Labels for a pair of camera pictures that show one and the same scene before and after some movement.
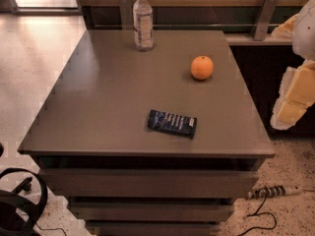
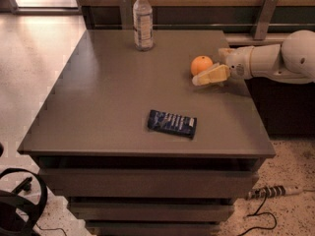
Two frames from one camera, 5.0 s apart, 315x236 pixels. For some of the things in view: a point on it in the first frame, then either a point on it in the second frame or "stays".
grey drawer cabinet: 151,143 stays
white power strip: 273,191 stays
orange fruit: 202,67 stays
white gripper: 305,29 -> 239,64
